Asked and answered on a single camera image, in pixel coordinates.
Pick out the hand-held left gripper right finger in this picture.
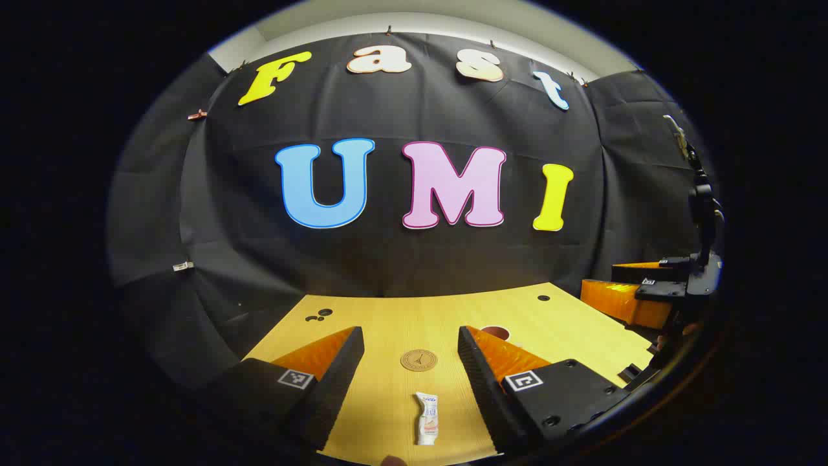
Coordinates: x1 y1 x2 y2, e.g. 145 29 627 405
457 326 631 457

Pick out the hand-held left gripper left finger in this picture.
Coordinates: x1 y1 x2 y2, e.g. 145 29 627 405
194 326 365 452

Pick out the white toothpaste tube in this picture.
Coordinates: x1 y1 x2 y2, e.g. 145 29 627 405
415 392 440 447

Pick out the round cork coaster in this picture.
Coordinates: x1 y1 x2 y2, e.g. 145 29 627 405
400 349 439 372

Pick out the light wooden desktop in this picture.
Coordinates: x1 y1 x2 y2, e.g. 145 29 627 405
243 282 654 465

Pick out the black backdrop cloth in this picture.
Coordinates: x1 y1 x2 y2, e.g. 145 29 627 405
107 32 719 389

